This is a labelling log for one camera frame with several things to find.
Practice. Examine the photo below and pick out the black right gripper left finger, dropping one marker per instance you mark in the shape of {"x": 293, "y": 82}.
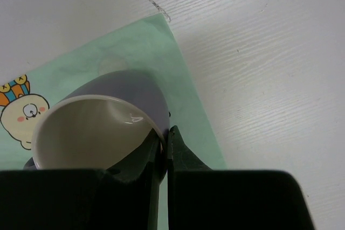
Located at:
{"x": 125, "y": 196}

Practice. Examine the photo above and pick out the lilac ceramic mug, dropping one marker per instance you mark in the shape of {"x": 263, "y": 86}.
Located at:
{"x": 100, "y": 123}

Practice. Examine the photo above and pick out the green cartoon print cloth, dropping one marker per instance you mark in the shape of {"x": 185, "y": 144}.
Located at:
{"x": 147, "y": 45}

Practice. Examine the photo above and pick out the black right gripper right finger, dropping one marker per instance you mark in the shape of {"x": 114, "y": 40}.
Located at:
{"x": 202, "y": 198}

